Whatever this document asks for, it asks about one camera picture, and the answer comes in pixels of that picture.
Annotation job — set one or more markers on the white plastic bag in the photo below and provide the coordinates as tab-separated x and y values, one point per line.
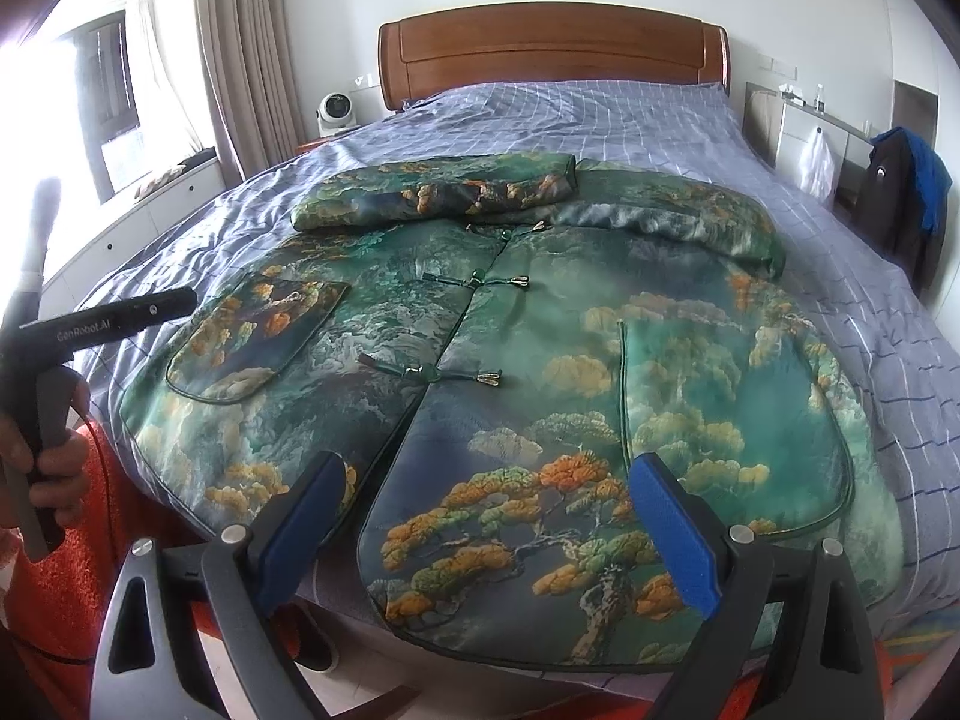
816	165

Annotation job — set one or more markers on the beige curtain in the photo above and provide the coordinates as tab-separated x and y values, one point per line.
240	52

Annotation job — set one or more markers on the white dresser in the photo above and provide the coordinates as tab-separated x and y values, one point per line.
791	116

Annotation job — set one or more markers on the bed with purple checked sheet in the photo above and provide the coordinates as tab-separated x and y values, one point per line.
637	127

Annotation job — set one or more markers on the person's left hand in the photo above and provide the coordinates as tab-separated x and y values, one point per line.
69	457

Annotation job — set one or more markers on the black and blue jacket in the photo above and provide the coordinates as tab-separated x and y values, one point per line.
900	217

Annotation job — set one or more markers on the window seat cushion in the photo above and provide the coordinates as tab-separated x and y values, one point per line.
159	178

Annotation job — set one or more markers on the wooden nightstand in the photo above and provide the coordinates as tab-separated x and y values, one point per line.
311	144

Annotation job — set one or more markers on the colourful floor mat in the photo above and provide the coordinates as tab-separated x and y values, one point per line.
922	626

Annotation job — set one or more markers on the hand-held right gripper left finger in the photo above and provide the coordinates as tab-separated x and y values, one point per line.
307	532

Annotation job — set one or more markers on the white round fan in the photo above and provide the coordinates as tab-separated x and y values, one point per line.
336	112

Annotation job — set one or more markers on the white sheer curtain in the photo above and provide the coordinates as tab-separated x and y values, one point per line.
169	75

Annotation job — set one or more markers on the window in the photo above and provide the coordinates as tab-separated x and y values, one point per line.
105	90

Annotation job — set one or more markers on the white window seat cabinet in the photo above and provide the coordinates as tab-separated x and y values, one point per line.
150	221

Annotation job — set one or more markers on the white wall socket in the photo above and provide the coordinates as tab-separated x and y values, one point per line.
774	67
364	79

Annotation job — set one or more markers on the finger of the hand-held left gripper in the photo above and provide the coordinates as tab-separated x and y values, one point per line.
172	305

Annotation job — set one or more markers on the wooden bed headboard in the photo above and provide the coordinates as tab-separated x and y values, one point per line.
555	52

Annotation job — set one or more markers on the person's orange fleece clothing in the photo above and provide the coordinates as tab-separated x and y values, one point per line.
67	600

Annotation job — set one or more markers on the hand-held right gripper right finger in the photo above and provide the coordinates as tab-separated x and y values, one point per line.
675	532

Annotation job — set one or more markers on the grey blurred pole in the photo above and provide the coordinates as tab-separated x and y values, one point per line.
41	240

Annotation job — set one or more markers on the green landscape print jacket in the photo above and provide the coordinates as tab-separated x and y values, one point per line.
525	352

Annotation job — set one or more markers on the grey wall panel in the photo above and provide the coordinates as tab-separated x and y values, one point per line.
915	105

